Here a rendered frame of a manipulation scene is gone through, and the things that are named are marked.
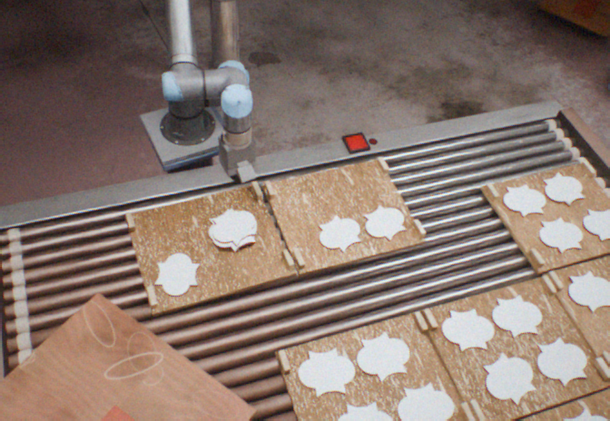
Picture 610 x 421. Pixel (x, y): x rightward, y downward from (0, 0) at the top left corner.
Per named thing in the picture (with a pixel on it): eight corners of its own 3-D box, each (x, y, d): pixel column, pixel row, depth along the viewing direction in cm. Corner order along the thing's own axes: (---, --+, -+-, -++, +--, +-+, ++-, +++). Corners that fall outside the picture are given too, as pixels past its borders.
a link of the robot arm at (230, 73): (202, 59, 168) (206, 87, 161) (245, 57, 169) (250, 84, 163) (204, 82, 174) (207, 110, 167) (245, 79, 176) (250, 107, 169)
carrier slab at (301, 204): (261, 187, 202) (261, 183, 201) (378, 161, 214) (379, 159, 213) (299, 277, 182) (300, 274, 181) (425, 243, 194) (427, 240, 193)
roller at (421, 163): (4, 251, 183) (-1, 241, 179) (558, 133, 239) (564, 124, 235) (4, 265, 180) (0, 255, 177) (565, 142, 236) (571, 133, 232)
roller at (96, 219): (3, 238, 186) (-2, 228, 182) (551, 124, 242) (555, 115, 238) (4, 250, 183) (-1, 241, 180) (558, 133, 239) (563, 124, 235)
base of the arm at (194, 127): (159, 117, 222) (156, 96, 214) (200, 105, 227) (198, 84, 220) (174, 146, 214) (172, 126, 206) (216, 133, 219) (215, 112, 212)
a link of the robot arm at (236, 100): (250, 80, 161) (254, 102, 156) (250, 111, 170) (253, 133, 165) (219, 81, 160) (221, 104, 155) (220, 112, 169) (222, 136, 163)
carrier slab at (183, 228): (125, 218, 189) (124, 214, 188) (255, 186, 202) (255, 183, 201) (152, 317, 169) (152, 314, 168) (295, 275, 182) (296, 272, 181)
